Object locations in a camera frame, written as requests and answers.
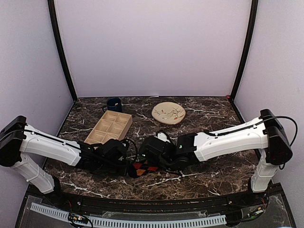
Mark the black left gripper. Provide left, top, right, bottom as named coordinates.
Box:
left=98, top=159, right=131, bottom=177

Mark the black red yellow argyle sock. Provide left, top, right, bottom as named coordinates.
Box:
left=127, top=161, right=159, bottom=178

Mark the wooden compartment box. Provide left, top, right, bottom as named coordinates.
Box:
left=85, top=111, right=133, bottom=144

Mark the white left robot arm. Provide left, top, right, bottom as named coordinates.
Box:
left=0, top=115, right=131, bottom=207

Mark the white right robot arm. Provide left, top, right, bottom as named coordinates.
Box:
left=139, top=109, right=294, bottom=206

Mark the bird pattern ceramic plate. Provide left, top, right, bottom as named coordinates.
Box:
left=152, top=102, right=186, bottom=125

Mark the blue enamel mug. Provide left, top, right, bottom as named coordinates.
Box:
left=102, top=97, right=123, bottom=113

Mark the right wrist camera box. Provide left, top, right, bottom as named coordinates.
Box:
left=156, top=131, right=172, bottom=143

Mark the white slotted cable duct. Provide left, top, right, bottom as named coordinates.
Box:
left=30, top=203, right=227, bottom=228

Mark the black left corner frame post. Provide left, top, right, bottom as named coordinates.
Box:
left=47, top=0, right=78, bottom=103

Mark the black corner frame post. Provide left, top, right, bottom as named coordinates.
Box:
left=47, top=0, right=78, bottom=103
left=229, top=0, right=258, bottom=103

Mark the black right corner frame post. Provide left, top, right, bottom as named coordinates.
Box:
left=229, top=0, right=258, bottom=103

